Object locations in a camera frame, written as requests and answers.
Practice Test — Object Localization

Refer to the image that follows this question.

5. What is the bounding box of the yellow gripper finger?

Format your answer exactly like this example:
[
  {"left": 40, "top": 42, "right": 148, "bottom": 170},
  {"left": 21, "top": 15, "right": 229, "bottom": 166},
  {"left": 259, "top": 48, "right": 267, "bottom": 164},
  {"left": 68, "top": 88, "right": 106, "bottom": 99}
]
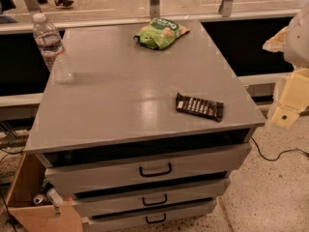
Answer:
[
  {"left": 270, "top": 68, "right": 309, "bottom": 129},
  {"left": 263, "top": 27, "right": 287, "bottom": 52}
]

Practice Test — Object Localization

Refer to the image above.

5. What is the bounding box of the clear plastic water bottle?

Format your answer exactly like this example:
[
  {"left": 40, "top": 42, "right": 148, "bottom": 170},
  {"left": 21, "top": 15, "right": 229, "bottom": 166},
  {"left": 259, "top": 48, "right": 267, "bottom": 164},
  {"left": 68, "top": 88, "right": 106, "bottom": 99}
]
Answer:
[{"left": 33, "top": 13, "right": 73, "bottom": 83}]

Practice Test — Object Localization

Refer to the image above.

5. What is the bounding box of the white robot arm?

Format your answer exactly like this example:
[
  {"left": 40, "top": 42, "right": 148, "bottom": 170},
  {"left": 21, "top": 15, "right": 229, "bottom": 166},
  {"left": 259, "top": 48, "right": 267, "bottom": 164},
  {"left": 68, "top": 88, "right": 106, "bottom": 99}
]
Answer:
[{"left": 263, "top": 3, "right": 309, "bottom": 129}]

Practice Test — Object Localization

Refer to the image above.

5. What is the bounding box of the green rice chip bag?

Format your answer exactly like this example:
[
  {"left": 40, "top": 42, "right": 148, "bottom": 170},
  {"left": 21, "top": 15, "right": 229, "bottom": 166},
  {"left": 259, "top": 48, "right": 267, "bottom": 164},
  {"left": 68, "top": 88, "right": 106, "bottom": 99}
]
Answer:
[{"left": 134, "top": 17, "right": 189, "bottom": 50}]

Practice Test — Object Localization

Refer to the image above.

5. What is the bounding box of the white plastic bottle in crate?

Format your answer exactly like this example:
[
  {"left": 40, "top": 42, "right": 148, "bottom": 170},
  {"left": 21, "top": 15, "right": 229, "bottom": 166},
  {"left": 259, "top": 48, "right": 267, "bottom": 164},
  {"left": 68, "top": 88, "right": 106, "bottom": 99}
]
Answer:
[{"left": 46, "top": 188, "right": 64, "bottom": 206}]

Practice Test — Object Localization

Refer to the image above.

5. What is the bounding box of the black snack bar wrapper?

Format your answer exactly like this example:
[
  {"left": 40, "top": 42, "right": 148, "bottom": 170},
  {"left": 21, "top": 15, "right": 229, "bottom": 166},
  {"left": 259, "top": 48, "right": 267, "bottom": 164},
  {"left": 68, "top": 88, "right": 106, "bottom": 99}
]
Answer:
[{"left": 176, "top": 93, "right": 224, "bottom": 122}]

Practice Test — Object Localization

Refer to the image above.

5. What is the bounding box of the grey drawer cabinet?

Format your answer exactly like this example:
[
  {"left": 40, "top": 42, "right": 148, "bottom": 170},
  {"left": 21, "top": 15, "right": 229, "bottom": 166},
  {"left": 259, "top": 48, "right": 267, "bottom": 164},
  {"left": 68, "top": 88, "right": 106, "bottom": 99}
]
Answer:
[{"left": 24, "top": 19, "right": 267, "bottom": 232}]

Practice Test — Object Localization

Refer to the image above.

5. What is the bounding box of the bottom grey drawer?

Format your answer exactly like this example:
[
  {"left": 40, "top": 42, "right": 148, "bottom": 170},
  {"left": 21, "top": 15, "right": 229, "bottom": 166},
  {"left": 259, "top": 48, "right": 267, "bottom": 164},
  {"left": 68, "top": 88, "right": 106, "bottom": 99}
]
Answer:
[{"left": 89, "top": 199, "right": 216, "bottom": 232}]

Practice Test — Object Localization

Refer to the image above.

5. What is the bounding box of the grey drawer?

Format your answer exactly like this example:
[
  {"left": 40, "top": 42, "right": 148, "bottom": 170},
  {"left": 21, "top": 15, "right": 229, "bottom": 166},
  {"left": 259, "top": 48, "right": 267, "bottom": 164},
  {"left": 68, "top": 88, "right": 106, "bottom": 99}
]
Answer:
[
  {"left": 45, "top": 143, "right": 251, "bottom": 197},
  {"left": 73, "top": 175, "right": 230, "bottom": 218},
  {"left": 89, "top": 199, "right": 216, "bottom": 232}
]

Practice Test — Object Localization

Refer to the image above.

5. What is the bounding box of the middle grey drawer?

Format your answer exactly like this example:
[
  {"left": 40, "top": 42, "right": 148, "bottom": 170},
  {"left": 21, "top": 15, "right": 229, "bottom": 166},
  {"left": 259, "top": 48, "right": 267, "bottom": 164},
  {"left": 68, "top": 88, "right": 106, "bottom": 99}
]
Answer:
[{"left": 73, "top": 175, "right": 230, "bottom": 218}]

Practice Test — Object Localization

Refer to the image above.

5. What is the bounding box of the person's black shoe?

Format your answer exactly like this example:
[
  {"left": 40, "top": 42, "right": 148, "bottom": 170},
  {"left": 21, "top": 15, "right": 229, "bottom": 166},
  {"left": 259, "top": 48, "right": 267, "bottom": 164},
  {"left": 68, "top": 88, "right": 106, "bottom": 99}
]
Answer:
[{"left": 55, "top": 0, "right": 73, "bottom": 8}]

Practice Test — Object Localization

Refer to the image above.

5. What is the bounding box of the top grey drawer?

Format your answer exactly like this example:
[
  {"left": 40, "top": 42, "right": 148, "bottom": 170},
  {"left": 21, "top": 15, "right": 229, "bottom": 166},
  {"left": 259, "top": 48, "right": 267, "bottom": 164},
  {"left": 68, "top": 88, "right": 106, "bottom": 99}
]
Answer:
[{"left": 45, "top": 143, "right": 251, "bottom": 197}]

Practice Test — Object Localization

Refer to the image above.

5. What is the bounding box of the silver soda can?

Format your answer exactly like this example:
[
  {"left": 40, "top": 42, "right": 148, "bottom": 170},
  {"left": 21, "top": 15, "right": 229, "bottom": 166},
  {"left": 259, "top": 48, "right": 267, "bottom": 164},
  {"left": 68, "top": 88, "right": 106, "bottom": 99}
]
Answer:
[{"left": 33, "top": 193, "right": 49, "bottom": 206}]

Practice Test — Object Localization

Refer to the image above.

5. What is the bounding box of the wooden crate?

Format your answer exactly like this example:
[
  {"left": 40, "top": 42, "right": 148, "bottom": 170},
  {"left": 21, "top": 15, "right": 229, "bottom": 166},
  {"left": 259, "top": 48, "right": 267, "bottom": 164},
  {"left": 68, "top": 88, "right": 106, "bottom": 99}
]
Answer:
[{"left": 6, "top": 153, "right": 83, "bottom": 232}]

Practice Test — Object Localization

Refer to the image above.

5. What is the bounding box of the black floor cable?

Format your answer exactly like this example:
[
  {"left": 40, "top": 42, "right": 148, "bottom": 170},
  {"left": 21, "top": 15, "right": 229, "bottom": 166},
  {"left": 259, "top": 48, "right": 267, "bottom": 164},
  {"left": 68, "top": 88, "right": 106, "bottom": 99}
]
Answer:
[{"left": 250, "top": 136, "right": 309, "bottom": 162}]

